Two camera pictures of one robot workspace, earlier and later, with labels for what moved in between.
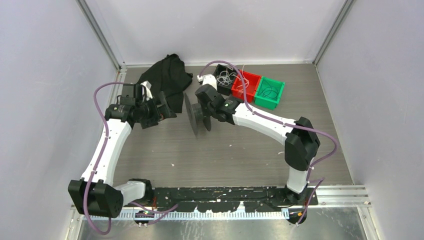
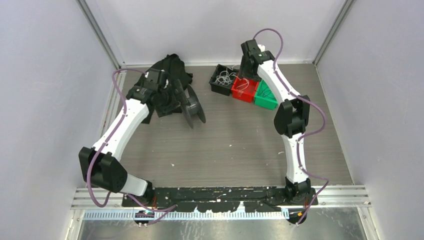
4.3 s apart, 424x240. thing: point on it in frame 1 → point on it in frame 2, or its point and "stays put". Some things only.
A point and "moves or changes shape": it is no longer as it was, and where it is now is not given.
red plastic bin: [252, 81] stays put
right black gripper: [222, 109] → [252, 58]
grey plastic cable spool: [197, 116] moves or changes shape
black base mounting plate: [223, 199] stays put
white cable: [223, 78] stays put
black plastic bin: [224, 75] stays put
